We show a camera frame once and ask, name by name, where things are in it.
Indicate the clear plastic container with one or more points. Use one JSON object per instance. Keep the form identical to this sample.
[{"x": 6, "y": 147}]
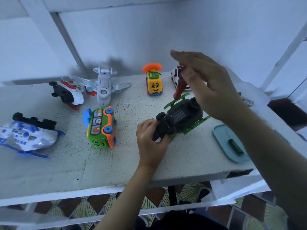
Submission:
[{"x": 259, "y": 95}]

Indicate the white toy airplane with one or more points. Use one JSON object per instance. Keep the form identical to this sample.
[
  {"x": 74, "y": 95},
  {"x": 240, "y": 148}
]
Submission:
[{"x": 103, "y": 86}]

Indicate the white blue toy vehicle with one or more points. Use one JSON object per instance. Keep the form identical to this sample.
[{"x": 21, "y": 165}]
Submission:
[{"x": 29, "y": 136}]

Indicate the white grey battery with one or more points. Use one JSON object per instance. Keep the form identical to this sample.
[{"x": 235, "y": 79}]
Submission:
[{"x": 247, "y": 101}]

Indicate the yellow orange toy car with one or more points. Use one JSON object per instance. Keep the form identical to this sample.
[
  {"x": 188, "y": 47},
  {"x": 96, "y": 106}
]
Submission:
[{"x": 153, "y": 81}]

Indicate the person's dark trousers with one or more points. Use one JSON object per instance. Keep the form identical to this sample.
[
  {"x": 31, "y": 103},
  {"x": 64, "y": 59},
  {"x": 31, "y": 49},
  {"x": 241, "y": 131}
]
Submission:
[{"x": 187, "y": 222}]

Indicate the green orange toy car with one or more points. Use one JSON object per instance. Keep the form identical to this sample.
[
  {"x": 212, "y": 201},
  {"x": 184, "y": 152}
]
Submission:
[{"x": 100, "y": 127}]

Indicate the person's left forearm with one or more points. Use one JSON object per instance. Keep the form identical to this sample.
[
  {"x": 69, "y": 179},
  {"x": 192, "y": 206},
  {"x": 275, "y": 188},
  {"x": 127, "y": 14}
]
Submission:
[{"x": 124, "y": 203}]

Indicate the dark green toy helicopter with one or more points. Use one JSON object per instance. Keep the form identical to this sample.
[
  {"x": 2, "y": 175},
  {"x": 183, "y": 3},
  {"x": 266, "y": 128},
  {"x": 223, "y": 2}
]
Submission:
[{"x": 180, "y": 117}]

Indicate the red screwdriver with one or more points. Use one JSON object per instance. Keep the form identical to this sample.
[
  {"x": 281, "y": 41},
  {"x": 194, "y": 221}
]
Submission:
[{"x": 180, "y": 88}]

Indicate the person's right hand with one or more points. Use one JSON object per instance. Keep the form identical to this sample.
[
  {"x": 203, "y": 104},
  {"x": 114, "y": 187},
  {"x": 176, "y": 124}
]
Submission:
[{"x": 211, "y": 88}]

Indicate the teal container lid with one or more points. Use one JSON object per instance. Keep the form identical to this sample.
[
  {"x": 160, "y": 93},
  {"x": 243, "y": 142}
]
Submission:
[{"x": 225, "y": 146}]

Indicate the person's left hand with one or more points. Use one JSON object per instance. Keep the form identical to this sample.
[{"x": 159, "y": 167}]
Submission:
[{"x": 151, "y": 146}]

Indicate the black white toy car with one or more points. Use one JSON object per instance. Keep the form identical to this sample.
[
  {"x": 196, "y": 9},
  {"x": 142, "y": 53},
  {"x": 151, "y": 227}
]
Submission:
[{"x": 177, "y": 76}]

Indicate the red white toy vehicle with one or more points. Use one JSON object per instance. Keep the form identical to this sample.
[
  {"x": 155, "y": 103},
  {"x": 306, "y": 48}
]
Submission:
[{"x": 67, "y": 93}]

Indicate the green battery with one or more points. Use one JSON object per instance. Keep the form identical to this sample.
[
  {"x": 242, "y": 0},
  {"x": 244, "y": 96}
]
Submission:
[{"x": 235, "y": 147}]

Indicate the dark brown storage box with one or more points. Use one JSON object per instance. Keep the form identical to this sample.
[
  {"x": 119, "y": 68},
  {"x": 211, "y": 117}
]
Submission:
[{"x": 290, "y": 112}]

